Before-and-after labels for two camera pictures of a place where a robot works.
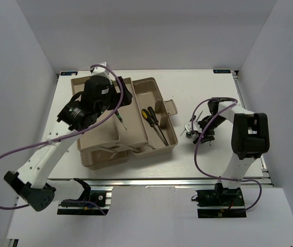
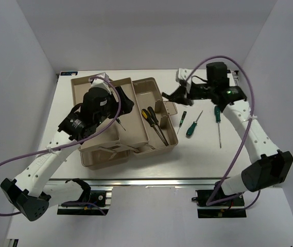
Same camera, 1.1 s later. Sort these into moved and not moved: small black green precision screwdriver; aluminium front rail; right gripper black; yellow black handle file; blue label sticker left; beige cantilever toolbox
Moved: small black green precision screwdriver; right gripper black
Not moved: beige cantilever toolbox; blue label sticker left; yellow black handle file; aluminium front rail
